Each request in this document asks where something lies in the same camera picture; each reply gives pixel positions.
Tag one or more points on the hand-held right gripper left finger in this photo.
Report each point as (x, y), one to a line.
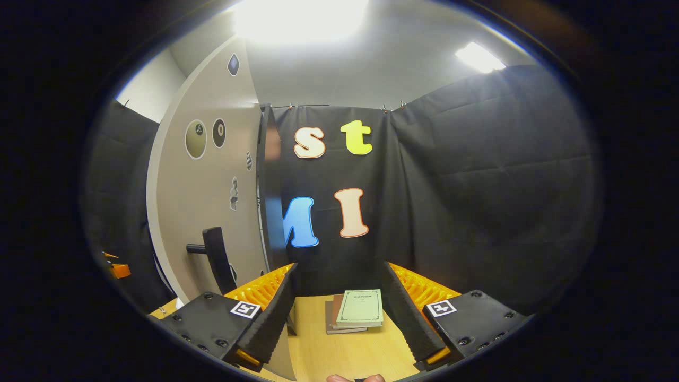
(276, 318)

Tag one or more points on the black backdrop cloth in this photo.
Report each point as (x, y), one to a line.
(477, 185)

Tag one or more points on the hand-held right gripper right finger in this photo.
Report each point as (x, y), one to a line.
(404, 318)

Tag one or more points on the beige cabinet door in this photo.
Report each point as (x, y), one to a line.
(212, 185)

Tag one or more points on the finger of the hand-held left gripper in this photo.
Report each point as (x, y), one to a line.
(119, 270)

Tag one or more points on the ceiling light panel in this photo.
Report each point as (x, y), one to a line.
(480, 57)

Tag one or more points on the pale green book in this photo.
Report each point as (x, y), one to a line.
(360, 307)

